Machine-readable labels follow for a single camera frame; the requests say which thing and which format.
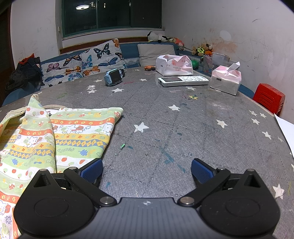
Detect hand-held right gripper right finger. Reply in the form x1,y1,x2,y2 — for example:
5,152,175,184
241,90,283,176
178,158,264,207

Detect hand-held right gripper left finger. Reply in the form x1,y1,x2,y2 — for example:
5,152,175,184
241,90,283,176
30,158,117,207

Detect striped cartoon print garment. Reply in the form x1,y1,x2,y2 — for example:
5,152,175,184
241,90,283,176
0,94,124,239

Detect pile of dark clothes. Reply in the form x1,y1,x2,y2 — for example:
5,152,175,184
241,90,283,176
5,53,42,97

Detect grey star print table cover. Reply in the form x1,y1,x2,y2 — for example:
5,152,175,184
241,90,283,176
0,68,294,239

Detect white handheld device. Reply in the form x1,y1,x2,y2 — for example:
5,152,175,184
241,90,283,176
158,75,209,88

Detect white paper sheet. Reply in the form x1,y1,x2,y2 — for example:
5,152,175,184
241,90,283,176
274,113,294,159

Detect blue smart watch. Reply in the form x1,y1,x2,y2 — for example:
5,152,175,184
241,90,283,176
104,68,127,87

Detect pink tissue pack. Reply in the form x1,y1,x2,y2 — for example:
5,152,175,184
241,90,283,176
209,62,243,95

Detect red plastic stool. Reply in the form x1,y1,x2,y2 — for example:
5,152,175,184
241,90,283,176
253,83,286,116

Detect butterfly print pillow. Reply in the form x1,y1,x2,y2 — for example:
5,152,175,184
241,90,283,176
81,39,126,77
41,53,83,87

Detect white tissue pack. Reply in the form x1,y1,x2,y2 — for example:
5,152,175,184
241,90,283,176
156,55,194,76

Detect clear plastic box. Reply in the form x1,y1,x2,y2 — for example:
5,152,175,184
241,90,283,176
203,52,230,75

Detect brown plush toy green vest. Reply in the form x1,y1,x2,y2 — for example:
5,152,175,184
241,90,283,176
192,45,205,57

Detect grey pillow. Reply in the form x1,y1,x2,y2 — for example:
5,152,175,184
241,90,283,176
137,43,178,67

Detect black and white plush toy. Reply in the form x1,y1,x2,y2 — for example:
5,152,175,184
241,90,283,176
147,31,175,43

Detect dark window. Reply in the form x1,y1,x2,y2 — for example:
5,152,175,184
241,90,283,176
62,0,166,38

